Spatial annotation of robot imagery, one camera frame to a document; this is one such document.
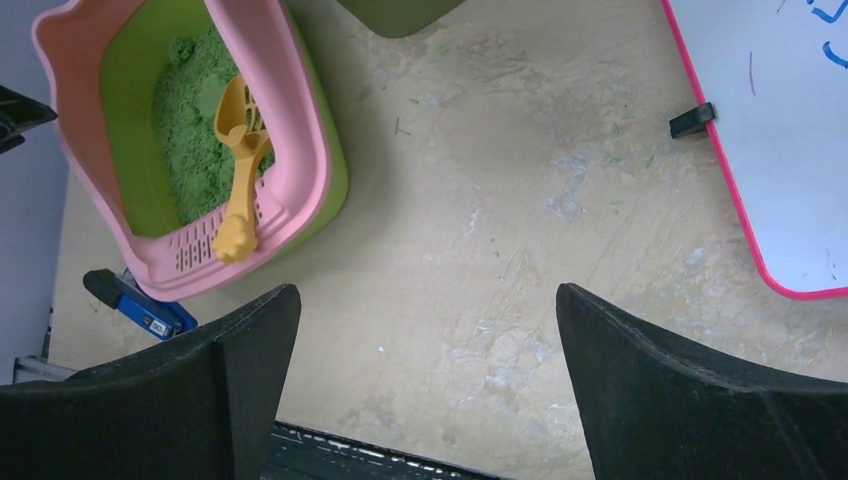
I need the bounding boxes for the blue and black stapler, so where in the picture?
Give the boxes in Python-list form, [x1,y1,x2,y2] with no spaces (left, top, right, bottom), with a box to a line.
[83,269,198,341]

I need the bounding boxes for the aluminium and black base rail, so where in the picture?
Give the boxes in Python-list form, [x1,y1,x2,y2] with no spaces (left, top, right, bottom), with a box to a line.
[1,344,478,479]

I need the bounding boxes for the green cat litter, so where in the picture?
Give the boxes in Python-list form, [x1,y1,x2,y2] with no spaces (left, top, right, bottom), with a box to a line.
[153,25,239,224]

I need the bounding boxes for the yellow litter scoop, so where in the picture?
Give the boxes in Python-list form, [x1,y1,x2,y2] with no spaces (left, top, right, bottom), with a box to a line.
[212,75,271,264]

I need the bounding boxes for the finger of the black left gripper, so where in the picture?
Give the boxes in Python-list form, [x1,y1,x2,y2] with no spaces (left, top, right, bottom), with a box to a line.
[0,86,57,154]

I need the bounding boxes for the pink framed whiteboard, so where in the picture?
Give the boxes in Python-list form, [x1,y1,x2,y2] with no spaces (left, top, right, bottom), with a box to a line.
[663,0,847,300]

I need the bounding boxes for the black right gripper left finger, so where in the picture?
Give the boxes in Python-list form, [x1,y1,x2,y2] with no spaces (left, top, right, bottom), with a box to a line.
[1,284,301,479]

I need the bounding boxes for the olive green trash bin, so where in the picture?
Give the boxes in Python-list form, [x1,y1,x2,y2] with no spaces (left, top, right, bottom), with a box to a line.
[338,0,464,38]

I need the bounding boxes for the black whiteboard clip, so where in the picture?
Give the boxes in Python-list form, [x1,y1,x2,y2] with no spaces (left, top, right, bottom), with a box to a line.
[669,102,716,139]

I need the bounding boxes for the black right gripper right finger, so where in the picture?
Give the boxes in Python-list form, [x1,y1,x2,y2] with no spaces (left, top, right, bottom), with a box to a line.
[556,283,847,479]

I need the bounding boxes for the pink and green litter box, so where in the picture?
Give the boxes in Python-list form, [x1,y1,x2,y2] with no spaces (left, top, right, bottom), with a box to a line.
[32,1,348,301]

